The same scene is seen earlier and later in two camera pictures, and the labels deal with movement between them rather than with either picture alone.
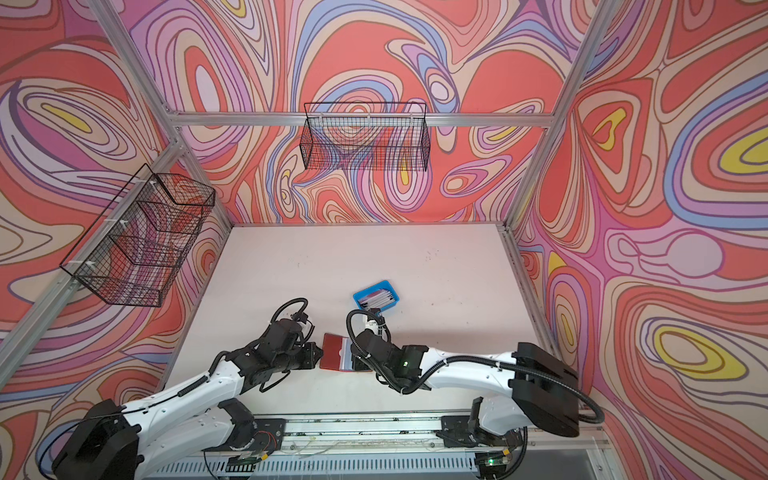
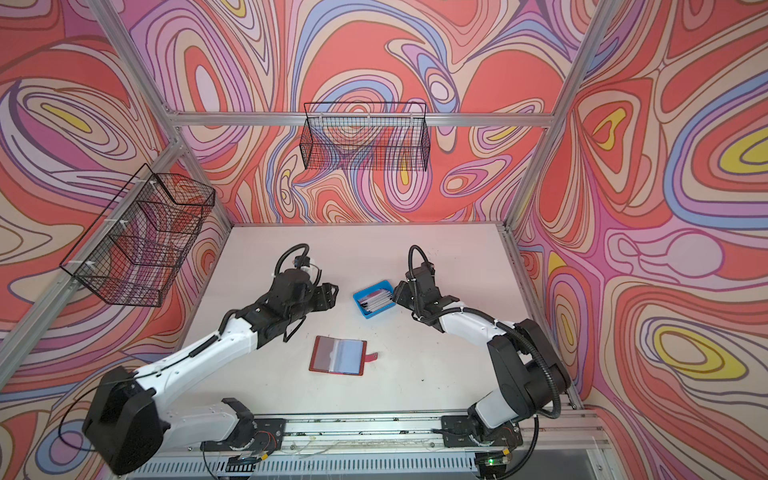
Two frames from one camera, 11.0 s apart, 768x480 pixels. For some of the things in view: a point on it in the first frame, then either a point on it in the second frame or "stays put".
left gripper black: x=312 y=356 to x=327 y=295
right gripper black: x=358 y=363 to x=402 y=293
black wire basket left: x=136 y=249 stays put
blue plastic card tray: x=380 y=296 stays put
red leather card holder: x=336 y=354 stays put
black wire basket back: x=365 y=136 stays put
